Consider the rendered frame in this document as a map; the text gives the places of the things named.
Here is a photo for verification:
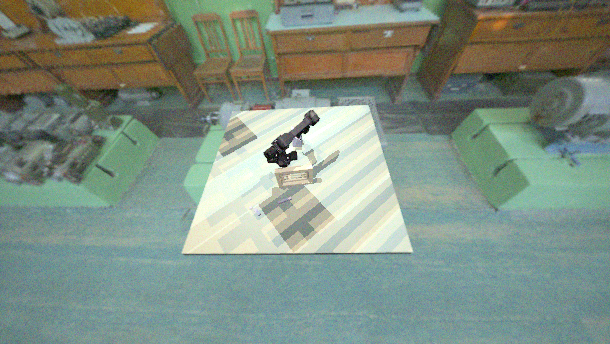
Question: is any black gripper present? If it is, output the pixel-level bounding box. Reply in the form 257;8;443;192
267;151;298;166

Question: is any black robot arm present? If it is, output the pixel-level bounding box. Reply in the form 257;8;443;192
263;110;320;167

